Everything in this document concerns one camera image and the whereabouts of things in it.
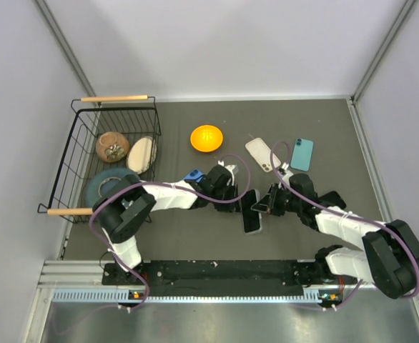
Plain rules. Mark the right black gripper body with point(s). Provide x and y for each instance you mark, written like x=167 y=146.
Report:
x=284 y=201

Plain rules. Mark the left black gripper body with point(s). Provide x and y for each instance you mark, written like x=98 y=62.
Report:
x=227 y=192

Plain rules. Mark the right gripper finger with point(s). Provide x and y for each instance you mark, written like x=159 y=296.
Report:
x=262 y=207
x=266 y=199

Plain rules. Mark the black screen smartphone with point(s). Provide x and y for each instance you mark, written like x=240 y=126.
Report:
x=250 y=198

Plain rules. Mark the blue phone case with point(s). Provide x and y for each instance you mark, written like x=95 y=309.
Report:
x=194 y=175

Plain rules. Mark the clear transparent phone case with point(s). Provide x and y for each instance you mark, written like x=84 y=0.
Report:
x=252 y=224

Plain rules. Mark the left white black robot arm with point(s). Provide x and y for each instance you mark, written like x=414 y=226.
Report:
x=123 y=210

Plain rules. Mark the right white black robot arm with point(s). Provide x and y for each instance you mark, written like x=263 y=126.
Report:
x=383 y=254

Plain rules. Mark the black phone case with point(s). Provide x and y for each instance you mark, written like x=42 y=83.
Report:
x=332 y=199

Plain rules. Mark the beige phone case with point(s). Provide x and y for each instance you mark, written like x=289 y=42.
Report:
x=261 y=152

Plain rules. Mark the teal phone case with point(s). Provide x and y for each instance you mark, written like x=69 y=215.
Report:
x=302 y=154

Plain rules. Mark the orange bowl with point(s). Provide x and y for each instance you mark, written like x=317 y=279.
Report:
x=206 y=138

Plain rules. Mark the beige oval plate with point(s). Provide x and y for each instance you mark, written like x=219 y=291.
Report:
x=142 y=154

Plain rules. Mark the brown ceramic vase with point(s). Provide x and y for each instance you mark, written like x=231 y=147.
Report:
x=112 y=146

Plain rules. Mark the blue grey ceramic bowl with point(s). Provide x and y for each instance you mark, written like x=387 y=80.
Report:
x=99 y=185

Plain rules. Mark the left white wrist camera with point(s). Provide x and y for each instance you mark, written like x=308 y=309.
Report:
x=232 y=169

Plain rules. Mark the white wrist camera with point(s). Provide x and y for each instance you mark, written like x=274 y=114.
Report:
x=285 y=173
x=232 y=169

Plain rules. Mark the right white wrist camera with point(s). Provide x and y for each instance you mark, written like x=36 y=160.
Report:
x=285 y=173

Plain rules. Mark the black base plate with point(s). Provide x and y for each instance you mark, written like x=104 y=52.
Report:
x=289 y=272

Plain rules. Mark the black wire basket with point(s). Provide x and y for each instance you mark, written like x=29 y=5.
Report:
x=135 y=117

